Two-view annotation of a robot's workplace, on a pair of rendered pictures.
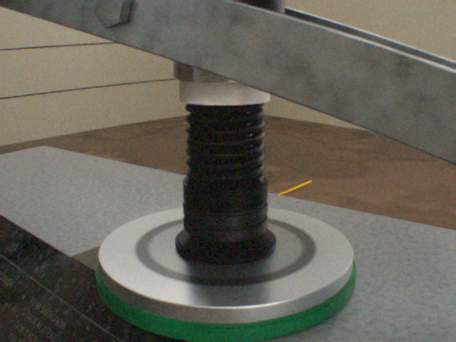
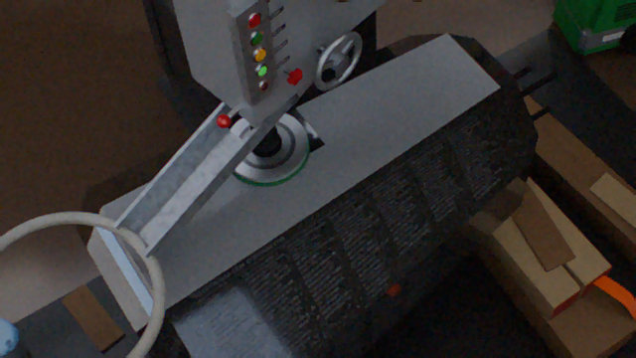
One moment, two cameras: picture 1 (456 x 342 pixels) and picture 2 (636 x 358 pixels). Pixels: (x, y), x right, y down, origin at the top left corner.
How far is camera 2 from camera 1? 233 cm
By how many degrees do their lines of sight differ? 89
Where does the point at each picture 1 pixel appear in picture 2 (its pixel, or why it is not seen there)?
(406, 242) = (266, 215)
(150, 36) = not seen: hidden behind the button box
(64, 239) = (312, 105)
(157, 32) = not seen: hidden behind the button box
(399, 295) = (231, 191)
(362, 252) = (264, 195)
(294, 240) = (261, 163)
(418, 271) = (242, 205)
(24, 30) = not seen: outside the picture
